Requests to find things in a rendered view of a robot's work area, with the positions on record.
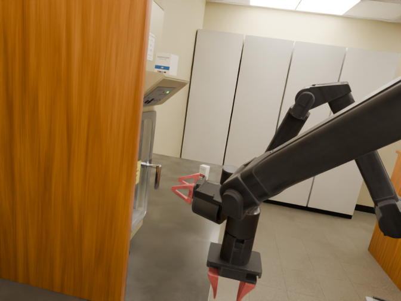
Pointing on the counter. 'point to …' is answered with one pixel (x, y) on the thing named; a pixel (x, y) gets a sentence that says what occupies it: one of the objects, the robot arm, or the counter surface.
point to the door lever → (156, 174)
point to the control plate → (157, 95)
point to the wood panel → (70, 141)
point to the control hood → (154, 79)
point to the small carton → (166, 63)
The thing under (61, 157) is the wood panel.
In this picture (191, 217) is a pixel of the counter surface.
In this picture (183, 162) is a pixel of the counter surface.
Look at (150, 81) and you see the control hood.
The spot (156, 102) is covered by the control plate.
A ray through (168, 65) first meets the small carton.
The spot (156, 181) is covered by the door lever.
